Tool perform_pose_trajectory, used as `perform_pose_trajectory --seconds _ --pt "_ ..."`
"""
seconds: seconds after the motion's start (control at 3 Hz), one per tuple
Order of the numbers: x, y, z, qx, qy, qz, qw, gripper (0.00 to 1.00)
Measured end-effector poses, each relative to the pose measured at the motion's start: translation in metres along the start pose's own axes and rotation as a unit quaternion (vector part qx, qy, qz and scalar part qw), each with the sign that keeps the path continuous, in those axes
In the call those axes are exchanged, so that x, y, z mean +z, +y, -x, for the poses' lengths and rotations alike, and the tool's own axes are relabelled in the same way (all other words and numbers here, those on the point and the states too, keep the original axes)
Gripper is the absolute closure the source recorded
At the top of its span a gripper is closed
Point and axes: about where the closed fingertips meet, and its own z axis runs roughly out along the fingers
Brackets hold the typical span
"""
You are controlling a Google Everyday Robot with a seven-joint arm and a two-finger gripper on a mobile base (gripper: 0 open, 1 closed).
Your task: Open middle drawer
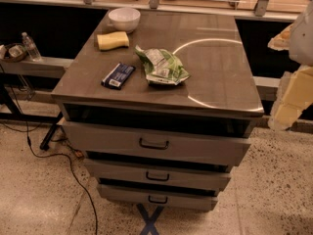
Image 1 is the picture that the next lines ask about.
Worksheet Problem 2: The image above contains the grey bottom drawer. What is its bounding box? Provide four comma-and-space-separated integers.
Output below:
97, 184, 218, 212

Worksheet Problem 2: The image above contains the white bowl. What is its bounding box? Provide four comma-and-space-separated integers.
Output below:
109, 7, 141, 33

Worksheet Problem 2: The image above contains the black stand leg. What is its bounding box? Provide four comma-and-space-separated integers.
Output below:
40, 113, 63, 151

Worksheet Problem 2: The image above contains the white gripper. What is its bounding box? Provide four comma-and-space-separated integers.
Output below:
267, 0, 313, 131

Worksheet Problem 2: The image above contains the black floor cable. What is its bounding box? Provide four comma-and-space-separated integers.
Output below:
0, 66, 99, 235

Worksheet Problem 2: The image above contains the dark basket with items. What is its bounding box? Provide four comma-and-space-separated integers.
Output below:
0, 43, 26, 63

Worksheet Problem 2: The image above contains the green chip bag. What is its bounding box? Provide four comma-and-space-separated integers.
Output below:
135, 45, 190, 86

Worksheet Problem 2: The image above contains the grey drawer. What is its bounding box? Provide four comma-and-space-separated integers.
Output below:
97, 184, 218, 212
84, 159, 230, 192
62, 120, 250, 166

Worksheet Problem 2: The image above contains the blue snack bar wrapper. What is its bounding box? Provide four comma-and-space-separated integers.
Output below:
101, 63, 136, 90

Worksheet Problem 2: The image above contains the clear plastic water bottle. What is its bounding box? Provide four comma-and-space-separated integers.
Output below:
22, 32, 42, 62

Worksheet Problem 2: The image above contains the blue tape cross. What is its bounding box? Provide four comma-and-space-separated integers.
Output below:
137, 204, 163, 235

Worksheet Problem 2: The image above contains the grey drawer cabinet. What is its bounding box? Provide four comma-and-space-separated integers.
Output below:
52, 11, 263, 198

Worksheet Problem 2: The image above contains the yellow sponge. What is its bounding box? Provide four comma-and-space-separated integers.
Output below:
97, 31, 129, 51

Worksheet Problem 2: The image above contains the grey top drawer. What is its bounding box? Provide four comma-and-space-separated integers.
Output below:
62, 120, 250, 166

